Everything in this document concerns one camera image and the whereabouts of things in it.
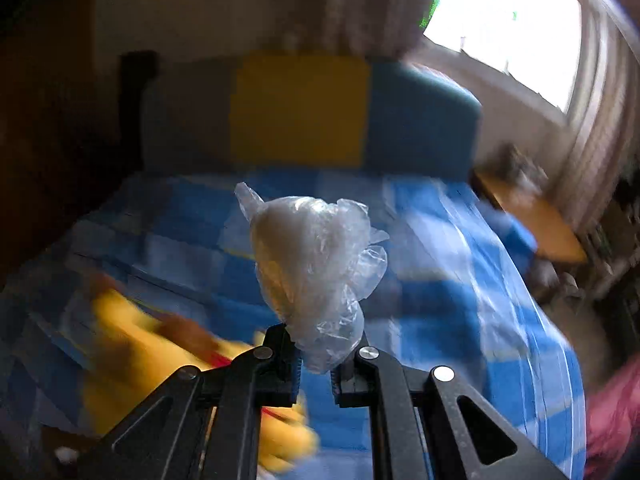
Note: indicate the clear plastic bag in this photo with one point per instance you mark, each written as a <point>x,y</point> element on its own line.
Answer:
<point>310,270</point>

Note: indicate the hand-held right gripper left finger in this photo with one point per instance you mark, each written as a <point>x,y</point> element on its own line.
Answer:
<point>280,380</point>

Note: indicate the pink cloth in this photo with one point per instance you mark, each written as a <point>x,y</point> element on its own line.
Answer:
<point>615,420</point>

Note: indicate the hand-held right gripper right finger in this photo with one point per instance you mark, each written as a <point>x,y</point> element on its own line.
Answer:
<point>347,385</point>

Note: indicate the patterned curtain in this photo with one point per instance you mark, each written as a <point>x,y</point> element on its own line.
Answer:
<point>600,135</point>
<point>350,5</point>

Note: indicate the wooden wardrobe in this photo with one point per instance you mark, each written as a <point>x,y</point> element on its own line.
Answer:
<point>45,110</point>

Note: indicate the wooden desk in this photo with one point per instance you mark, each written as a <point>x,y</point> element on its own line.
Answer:
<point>540,225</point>

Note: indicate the blue and yellow headboard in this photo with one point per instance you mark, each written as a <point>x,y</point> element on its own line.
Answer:
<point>300,110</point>

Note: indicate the blue checked bedsheet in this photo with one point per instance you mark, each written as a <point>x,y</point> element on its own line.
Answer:
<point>440,310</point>

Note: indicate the yellow bear plush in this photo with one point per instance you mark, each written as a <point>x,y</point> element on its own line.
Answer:
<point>130,350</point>

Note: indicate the window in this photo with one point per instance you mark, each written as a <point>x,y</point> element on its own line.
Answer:
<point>500,25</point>

